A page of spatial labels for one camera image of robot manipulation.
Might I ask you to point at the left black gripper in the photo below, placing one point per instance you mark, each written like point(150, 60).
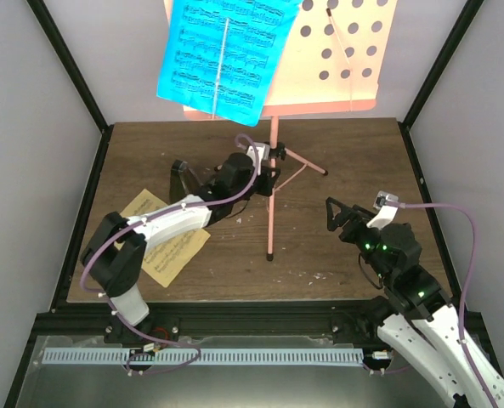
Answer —
point(266, 189)

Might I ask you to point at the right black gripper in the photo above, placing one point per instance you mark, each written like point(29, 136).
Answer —
point(342, 219)

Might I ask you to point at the black metronome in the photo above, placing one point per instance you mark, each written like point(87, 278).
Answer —
point(175, 189)

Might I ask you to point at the yellow sheet music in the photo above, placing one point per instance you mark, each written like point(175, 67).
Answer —
point(166, 260)

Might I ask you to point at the blue sheet music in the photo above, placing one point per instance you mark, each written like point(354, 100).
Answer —
point(221, 56)

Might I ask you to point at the pink music stand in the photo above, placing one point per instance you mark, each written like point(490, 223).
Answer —
point(331, 63)

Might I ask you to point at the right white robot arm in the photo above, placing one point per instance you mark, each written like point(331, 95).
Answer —
point(415, 316)

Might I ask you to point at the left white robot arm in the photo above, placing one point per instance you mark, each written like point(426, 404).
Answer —
point(114, 255)

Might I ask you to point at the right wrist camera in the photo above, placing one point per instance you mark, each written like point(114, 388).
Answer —
point(386, 206)

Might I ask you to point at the black aluminium frame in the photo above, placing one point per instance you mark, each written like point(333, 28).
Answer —
point(66, 319)

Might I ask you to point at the light blue slotted cable duct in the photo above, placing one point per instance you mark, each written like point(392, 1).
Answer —
point(207, 357)

